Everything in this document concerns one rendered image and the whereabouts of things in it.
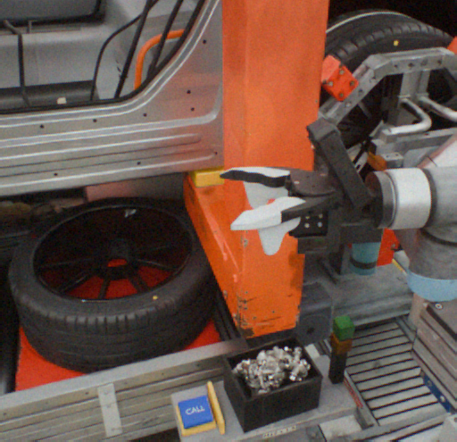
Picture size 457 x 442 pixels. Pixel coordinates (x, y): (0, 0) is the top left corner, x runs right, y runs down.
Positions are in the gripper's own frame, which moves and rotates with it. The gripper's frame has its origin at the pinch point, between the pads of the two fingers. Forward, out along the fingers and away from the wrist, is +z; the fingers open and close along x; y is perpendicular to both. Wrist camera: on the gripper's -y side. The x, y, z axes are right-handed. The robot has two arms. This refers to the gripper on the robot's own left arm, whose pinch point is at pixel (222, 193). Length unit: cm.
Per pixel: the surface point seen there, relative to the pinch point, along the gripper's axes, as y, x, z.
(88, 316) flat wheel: 65, 66, 34
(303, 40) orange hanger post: -11.0, 43.0, -19.0
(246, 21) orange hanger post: -14.9, 40.5, -7.9
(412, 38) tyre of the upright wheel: -3, 92, -61
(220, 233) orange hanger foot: 46, 74, -4
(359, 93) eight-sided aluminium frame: 9, 82, -44
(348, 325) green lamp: 53, 39, -31
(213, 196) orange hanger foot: 43, 94, -4
